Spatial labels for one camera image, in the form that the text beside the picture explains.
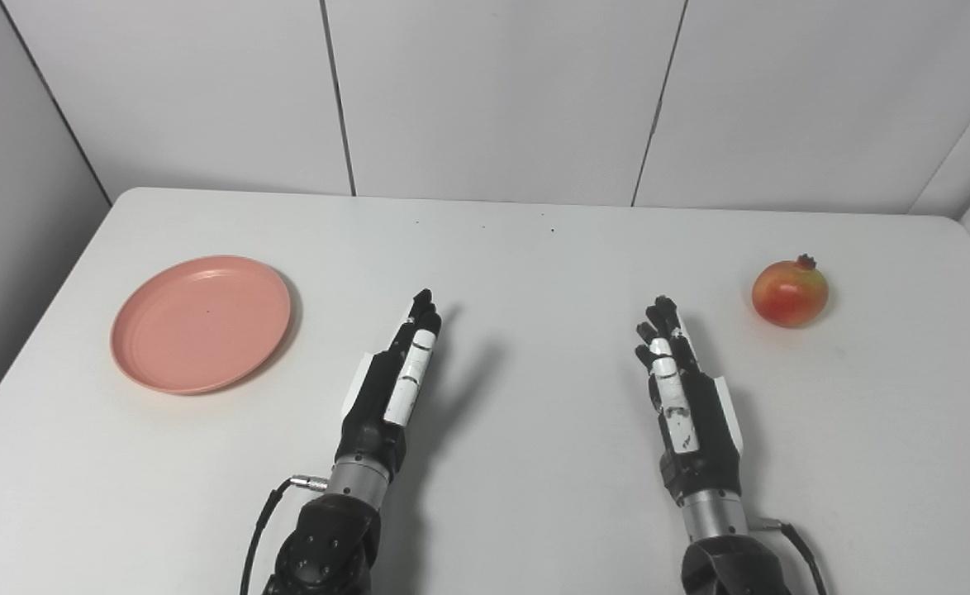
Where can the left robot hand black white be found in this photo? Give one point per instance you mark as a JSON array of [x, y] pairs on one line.
[[386, 388]]

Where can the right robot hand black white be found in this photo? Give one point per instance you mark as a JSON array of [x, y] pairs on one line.
[[691, 413]]

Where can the red yellow pomegranate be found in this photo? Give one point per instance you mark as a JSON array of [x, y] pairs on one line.
[[789, 292]]

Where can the pink round plate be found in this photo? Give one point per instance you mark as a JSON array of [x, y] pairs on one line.
[[202, 324]]

